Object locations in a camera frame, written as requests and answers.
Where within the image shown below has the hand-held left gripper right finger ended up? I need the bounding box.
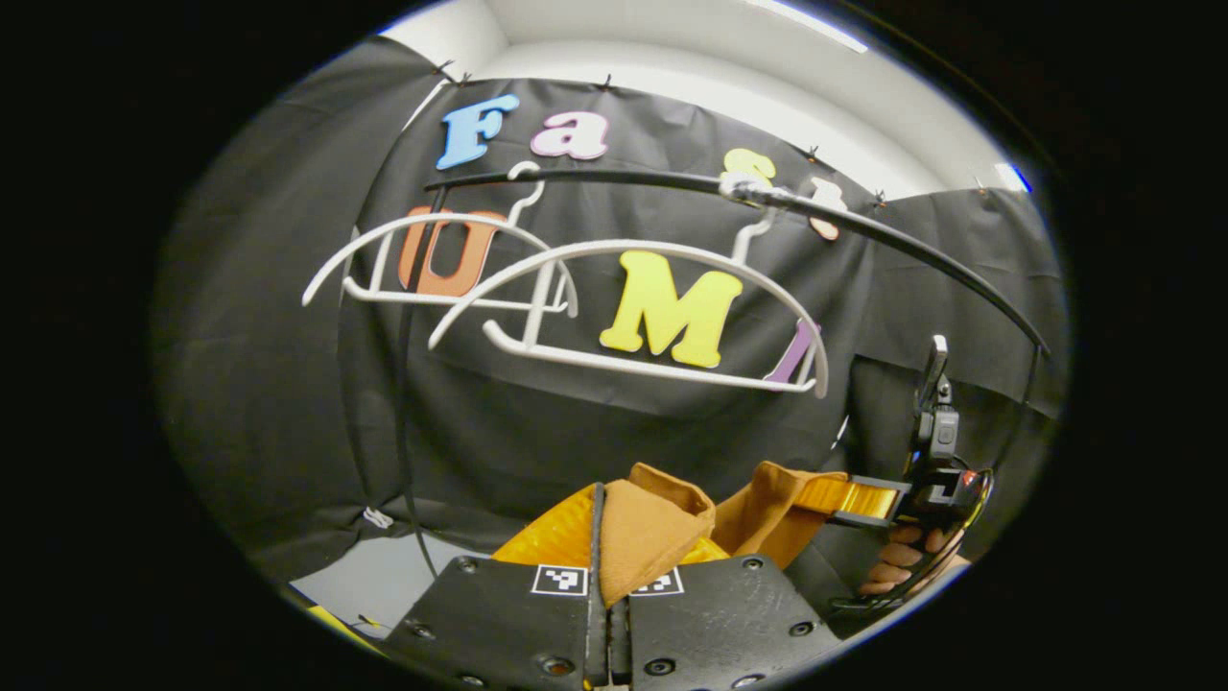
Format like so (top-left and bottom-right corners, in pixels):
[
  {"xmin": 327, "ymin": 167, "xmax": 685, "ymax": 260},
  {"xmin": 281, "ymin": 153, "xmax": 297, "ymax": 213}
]
[{"xmin": 609, "ymin": 537, "xmax": 847, "ymax": 691}]

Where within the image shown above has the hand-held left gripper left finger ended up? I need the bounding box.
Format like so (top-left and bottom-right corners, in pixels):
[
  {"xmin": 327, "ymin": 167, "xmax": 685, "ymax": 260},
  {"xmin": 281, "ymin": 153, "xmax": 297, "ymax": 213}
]
[{"xmin": 382, "ymin": 483, "xmax": 609, "ymax": 691}]

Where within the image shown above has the brown jacket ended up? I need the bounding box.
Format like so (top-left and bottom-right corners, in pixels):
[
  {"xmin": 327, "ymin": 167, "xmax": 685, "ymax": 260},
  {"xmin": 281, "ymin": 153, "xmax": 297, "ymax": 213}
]
[{"xmin": 600, "ymin": 461, "xmax": 852, "ymax": 608}]

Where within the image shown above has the white clothes hanger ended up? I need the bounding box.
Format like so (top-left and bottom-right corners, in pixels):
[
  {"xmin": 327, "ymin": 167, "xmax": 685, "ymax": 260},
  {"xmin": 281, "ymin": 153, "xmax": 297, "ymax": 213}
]
[
  {"xmin": 301, "ymin": 161, "xmax": 579, "ymax": 320},
  {"xmin": 428, "ymin": 197, "xmax": 832, "ymax": 400}
]

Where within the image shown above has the black clothes rack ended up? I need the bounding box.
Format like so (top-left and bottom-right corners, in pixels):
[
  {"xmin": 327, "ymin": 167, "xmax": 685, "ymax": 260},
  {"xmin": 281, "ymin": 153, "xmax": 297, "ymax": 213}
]
[{"xmin": 395, "ymin": 167, "xmax": 1052, "ymax": 579}]

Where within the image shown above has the clear tape wrap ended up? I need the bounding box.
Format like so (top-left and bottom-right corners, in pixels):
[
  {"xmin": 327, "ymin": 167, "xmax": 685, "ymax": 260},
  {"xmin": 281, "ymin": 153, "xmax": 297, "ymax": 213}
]
[{"xmin": 720, "ymin": 170, "xmax": 799, "ymax": 211}]

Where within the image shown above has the black backdrop cloth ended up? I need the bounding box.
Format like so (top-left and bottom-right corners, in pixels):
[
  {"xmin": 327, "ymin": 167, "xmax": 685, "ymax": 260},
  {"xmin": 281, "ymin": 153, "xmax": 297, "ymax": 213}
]
[{"xmin": 152, "ymin": 36, "xmax": 1072, "ymax": 588}]

